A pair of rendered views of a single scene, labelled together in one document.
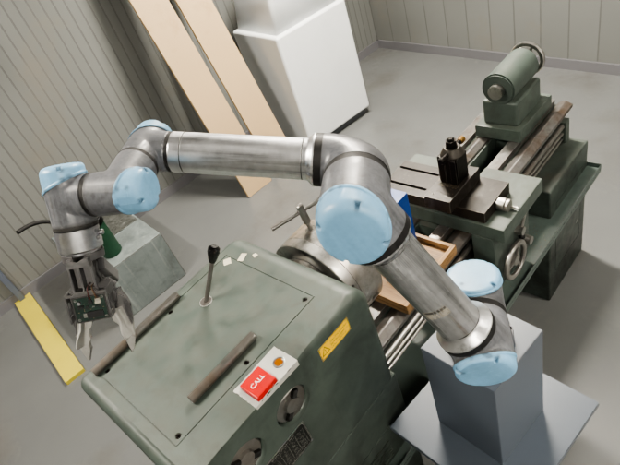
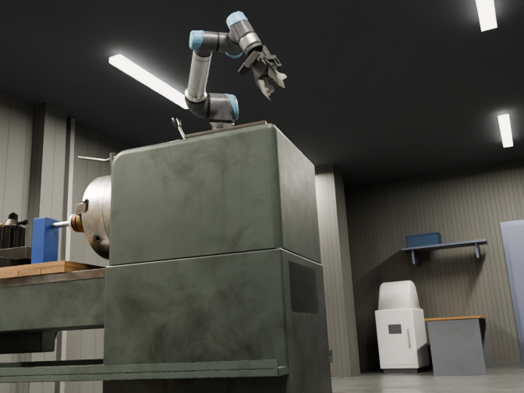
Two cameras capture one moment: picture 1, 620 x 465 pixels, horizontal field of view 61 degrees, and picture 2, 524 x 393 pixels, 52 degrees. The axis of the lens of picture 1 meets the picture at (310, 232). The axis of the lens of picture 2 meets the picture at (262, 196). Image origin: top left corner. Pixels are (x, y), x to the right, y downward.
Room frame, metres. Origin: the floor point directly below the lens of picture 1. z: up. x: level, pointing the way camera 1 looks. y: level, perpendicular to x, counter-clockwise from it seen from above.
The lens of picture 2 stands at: (1.85, 1.91, 0.62)
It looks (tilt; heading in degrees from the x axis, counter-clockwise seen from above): 14 degrees up; 235
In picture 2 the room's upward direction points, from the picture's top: 3 degrees counter-clockwise
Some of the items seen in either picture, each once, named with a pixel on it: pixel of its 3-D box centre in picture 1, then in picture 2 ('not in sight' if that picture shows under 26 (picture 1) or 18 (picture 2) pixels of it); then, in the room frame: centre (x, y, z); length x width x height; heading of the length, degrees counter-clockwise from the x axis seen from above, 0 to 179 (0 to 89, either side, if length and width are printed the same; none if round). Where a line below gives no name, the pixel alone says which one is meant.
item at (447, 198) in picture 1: (452, 186); (15, 256); (1.42, -0.53, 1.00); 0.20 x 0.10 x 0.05; 125
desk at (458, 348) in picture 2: not in sight; (461, 344); (-4.96, -3.11, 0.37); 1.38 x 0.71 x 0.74; 30
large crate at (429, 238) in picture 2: not in sight; (424, 241); (-5.17, -3.70, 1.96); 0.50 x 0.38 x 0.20; 120
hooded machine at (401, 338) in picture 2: not in sight; (401, 325); (-4.72, -3.97, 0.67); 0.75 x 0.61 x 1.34; 30
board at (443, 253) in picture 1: (387, 262); (64, 274); (1.30, -0.22, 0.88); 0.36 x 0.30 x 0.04; 35
